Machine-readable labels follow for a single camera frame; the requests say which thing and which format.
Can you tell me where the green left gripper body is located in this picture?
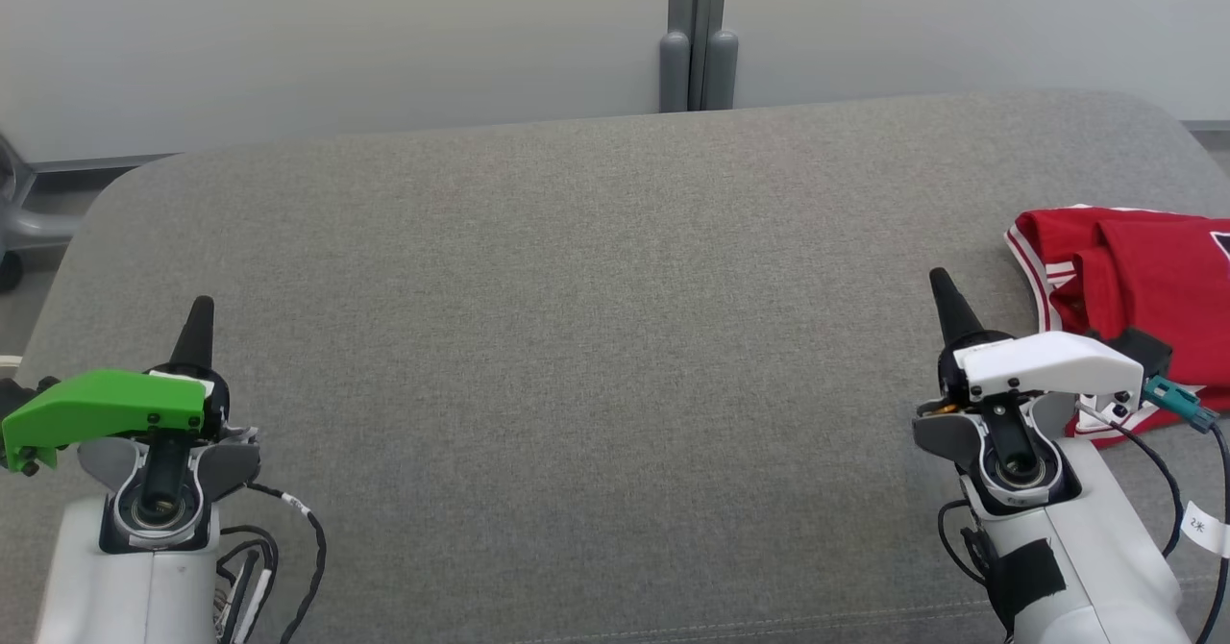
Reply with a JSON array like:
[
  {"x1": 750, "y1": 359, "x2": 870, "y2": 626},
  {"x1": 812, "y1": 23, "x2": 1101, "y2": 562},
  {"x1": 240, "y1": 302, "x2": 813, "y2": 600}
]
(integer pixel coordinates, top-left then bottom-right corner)
[{"x1": 0, "y1": 365, "x2": 234, "y2": 477}]

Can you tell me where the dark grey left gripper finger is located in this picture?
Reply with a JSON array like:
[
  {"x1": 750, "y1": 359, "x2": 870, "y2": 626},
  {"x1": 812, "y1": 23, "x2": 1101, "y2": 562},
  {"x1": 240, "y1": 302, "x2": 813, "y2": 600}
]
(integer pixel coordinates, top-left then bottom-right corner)
[{"x1": 169, "y1": 295, "x2": 216, "y2": 374}]

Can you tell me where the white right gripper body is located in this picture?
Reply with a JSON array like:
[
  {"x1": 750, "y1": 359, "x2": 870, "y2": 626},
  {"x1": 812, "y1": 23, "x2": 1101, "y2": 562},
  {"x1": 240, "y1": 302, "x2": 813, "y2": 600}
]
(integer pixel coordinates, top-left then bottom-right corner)
[{"x1": 913, "y1": 330, "x2": 1146, "y2": 426}]

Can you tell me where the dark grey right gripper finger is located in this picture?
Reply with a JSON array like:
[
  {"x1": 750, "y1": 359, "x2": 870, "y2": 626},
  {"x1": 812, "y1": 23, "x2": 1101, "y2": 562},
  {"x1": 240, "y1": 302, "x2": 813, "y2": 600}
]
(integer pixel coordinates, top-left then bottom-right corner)
[{"x1": 928, "y1": 266, "x2": 1010, "y2": 352}]

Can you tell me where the red and white t-shirt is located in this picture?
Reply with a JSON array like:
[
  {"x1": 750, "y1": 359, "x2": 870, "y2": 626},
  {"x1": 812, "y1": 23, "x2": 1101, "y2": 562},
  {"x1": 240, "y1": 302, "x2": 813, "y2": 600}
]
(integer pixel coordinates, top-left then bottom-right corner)
[{"x1": 1004, "y1": 205, "x2": 1230, "y2": 409}]

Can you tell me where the grey stand leg with caster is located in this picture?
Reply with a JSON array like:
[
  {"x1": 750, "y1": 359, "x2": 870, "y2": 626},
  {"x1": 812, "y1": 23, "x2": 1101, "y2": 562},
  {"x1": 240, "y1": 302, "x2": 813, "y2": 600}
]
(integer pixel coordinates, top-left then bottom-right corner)
[{"x1": 0, "y1": 130, "x2": 83, "y2": 291}]

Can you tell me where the grey fabric sofa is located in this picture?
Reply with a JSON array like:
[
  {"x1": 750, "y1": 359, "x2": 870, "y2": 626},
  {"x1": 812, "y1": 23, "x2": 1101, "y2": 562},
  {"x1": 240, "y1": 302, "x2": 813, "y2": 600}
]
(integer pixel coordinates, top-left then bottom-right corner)
[{"x1": 0, "y1": 89, "x2": 1230, "y2": 644}]

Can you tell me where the black right cable teal plug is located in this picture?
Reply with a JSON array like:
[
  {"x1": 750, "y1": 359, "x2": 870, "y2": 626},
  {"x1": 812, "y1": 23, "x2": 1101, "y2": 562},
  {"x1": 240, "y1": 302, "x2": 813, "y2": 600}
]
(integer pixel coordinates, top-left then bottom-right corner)
[{"x1": 1076, "y1": 375, "x2": 1230, "y2": 644}]

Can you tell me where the white printed cable label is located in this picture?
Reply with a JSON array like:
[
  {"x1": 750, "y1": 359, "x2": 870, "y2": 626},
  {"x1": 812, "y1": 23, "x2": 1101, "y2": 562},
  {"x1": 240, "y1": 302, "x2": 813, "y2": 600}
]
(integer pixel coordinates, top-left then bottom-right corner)
[{"x1": 1180, "y1": 500, "x2": 1230, "y2": 558}]

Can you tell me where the grey wall panel post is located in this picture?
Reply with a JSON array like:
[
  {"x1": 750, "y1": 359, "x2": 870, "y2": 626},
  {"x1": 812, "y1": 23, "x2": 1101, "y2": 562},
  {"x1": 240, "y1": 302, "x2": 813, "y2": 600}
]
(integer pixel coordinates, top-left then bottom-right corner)
[{"x1": 658, "y1": 0, "x2": 741, "y2": 113}]

